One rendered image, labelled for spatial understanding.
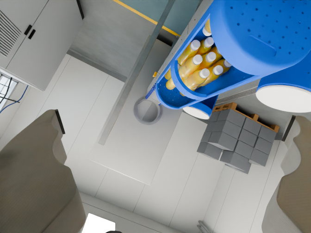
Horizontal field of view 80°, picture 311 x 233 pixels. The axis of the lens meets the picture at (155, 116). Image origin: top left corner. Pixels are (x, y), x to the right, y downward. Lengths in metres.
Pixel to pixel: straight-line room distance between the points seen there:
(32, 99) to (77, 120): 1.28
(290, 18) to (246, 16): 0.13
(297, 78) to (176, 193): 5.32
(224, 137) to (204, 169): 2.36
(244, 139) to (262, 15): 3.79
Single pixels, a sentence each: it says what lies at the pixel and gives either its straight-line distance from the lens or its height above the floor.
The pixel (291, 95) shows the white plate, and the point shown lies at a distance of 1.10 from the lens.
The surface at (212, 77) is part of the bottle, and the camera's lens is 0.92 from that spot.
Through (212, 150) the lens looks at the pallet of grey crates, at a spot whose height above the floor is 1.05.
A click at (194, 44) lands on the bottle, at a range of 0.88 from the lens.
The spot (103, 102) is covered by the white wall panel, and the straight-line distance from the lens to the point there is 5.56.
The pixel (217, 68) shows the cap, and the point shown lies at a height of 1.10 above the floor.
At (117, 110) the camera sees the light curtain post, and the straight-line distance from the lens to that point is 1.83.
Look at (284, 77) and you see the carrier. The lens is 1.05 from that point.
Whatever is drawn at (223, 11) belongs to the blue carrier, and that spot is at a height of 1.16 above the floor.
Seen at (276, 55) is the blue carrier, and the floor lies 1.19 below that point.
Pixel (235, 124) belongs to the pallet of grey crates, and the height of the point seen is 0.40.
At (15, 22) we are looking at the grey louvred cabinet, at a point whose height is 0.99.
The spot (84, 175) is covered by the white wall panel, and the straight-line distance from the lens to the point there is 5.68.
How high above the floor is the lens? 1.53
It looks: 9 degrees down
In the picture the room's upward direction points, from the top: 155 degrees counter-clockwise
